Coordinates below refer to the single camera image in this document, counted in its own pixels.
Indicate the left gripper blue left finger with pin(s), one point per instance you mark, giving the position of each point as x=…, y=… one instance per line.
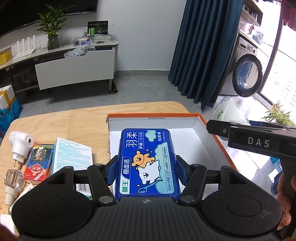
x=111, y=170

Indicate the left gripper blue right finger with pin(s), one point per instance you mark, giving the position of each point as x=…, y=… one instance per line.
x=184, y=170

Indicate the blue dental floss box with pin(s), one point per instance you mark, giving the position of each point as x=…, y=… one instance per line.
x=147, y=165

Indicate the teal white carton box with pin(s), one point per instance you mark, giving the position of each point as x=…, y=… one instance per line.
x=69, y=153

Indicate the red playing card pack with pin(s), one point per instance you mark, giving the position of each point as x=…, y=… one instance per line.
x=38, y=163

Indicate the white plug-in camera device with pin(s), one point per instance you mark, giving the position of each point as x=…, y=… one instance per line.
x=21, y=144

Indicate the clear refill bottle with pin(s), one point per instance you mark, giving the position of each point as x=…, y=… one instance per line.
x=14, y=183

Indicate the small white cube charger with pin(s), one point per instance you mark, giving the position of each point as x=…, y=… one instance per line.
x=6, y=220

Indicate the right human hand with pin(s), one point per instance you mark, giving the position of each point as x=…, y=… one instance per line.
x=285, y=203

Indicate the small spider plant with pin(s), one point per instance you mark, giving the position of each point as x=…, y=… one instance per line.
x=277, y=115

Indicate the orange white cardboard box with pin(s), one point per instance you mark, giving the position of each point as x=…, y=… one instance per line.
x=189, y=136

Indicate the front loading washing machine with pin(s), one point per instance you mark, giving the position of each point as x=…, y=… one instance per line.
x=244, y=74

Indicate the white TV console cabinet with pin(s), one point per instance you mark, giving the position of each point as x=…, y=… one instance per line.
x=53, y=70

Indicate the blue plastic bag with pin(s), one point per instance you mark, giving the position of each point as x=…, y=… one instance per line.
x=9, y=115

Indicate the yellow white carton on floor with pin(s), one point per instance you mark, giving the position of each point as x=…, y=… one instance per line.
x=7, y=96

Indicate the dark blue curtain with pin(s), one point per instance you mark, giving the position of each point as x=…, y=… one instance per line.
x=204, y=47

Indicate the black green display box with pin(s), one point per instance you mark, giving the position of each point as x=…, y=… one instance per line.
x=97, y=28

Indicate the white wifi router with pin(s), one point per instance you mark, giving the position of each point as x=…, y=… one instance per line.
x=25, y=47

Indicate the yellow box on console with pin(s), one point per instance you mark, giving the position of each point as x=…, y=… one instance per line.
x=5, y=56

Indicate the potted green plant on console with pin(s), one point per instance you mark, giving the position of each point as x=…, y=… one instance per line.
x=51, y=23

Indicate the wall mounted black television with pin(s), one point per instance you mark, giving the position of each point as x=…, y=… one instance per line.
x=16, y=14

